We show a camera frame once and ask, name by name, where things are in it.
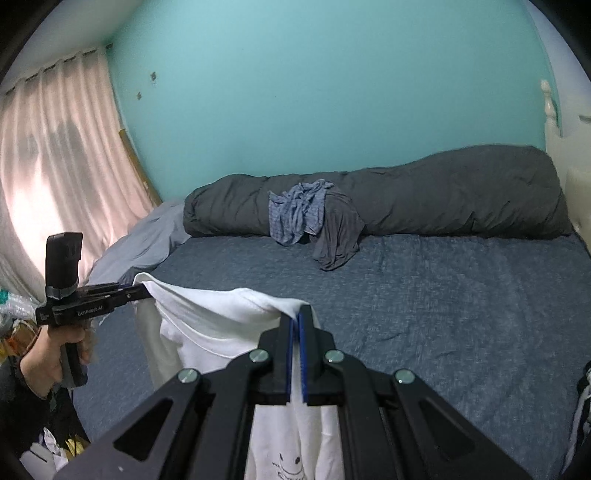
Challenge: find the dark grey garment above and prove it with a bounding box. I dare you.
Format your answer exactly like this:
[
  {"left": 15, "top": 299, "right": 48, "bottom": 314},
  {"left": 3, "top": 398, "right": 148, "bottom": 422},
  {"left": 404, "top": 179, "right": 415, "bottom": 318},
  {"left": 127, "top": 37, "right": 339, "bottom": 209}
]
[{"left": 311, "top": 189, "right": 365, "bottom": 272}]

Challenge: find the cream tufted headboard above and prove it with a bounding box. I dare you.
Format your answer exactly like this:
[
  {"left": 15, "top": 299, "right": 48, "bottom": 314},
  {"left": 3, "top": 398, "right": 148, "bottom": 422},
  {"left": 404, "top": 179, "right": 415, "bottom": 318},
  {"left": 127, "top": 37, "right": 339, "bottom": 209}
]
[{"left": 540, "top": 79, "right": 591, "bottom": 259}]

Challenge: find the bed with blue woven sheet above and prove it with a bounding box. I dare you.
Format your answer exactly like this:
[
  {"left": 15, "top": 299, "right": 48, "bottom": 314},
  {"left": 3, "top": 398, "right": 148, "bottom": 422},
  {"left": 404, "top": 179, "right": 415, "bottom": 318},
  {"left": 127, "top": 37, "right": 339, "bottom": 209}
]
[{"left": 71, "top": 231, "right": 591, "bottom": 480}]

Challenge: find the person's left hand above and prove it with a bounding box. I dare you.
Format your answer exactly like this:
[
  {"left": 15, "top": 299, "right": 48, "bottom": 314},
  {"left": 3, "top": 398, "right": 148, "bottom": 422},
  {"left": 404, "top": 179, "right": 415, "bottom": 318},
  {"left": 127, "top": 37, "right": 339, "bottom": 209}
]
[{"left": 19, "top": 323, "right": 96, "bottom": 400}]

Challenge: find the black and white striped garment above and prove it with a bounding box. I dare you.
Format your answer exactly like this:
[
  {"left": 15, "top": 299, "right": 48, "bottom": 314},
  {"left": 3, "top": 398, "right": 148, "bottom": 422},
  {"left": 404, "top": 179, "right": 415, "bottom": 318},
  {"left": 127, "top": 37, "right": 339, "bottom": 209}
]
[{"left": 560, "top": 359, "right": 591, "bottom": 476}]

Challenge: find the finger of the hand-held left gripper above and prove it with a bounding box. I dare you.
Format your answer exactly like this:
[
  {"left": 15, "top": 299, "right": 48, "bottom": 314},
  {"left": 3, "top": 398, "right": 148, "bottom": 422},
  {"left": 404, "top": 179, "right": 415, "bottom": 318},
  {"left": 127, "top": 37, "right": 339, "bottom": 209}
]
[{"left": 85, "top": 281, "right": 149, "bottom": 306}]

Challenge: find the blue-grey checked garment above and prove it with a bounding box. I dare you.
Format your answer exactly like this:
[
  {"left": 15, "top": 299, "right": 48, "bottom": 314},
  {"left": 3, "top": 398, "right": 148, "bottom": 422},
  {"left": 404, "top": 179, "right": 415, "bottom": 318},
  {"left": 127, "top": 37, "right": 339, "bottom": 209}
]
[{"left": 269, "top": 181, "right": 334, "bottom": 246}]

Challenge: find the person's left forearm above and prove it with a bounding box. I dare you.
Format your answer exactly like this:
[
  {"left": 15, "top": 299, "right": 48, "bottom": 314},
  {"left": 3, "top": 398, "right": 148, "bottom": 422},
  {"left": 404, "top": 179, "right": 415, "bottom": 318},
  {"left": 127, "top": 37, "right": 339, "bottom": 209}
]
[{"left": 0, "top": 360, "right": 61, "bottom": 460}]

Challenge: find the light grey sheet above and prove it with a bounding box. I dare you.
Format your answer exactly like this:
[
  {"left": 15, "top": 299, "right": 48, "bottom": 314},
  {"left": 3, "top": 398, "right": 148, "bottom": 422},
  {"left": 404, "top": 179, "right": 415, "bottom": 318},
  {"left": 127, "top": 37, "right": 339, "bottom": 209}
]
[{"left": 88, "top": 200, "right": 190, "bottom": 288}]

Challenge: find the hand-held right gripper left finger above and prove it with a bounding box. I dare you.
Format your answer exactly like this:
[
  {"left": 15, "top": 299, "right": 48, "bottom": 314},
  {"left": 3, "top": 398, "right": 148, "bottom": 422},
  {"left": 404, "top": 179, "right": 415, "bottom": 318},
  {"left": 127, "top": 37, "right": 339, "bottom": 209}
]
[{"left": 53, "top": 316, "right": 296, "bottom": 480}]

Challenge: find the dark grey rolled duvet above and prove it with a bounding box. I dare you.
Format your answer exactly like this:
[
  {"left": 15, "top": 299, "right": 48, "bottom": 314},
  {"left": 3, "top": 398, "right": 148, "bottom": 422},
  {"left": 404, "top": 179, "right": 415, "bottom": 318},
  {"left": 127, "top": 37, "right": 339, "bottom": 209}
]
[{"left": 183, "top": 144, "right": 573, "bottom": 241}]

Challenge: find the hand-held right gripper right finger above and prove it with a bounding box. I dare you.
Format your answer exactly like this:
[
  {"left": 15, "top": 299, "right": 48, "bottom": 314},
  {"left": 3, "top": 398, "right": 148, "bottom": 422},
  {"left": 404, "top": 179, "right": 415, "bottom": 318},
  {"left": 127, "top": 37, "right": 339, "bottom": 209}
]
[{"left": 298, "top": 304, "right": 534, "bottom": 480}]

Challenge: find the white long-sleeve shirt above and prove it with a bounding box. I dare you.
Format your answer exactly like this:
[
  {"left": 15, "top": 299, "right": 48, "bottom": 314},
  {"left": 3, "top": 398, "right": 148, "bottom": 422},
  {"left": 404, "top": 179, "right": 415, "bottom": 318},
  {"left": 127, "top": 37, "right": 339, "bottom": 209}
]
[{"left": 132, "top": 272, "right": 345, "bottom": 480}]

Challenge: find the pile of plastic bags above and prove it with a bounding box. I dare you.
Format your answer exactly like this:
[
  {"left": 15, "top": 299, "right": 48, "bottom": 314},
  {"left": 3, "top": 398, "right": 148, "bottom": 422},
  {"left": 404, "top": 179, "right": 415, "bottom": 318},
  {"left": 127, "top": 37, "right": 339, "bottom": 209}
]
[{"left": 0, "top": 287, "right": 47, "bottom": 366}]

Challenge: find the wooden window frame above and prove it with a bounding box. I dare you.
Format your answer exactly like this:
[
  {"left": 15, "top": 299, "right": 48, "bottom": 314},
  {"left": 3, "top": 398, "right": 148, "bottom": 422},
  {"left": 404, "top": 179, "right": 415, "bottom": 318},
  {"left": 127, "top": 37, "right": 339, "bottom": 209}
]
[{"left": 119, "top": 129, "right": 163, "bottom": 206}]

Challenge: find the pink curtain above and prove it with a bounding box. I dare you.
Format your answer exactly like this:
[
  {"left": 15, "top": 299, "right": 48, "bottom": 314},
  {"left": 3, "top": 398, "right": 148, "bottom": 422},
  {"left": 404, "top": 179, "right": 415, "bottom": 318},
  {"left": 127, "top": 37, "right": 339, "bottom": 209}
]
[{"left": 0, "top": 46, "right": 162, "bottom": 303}]

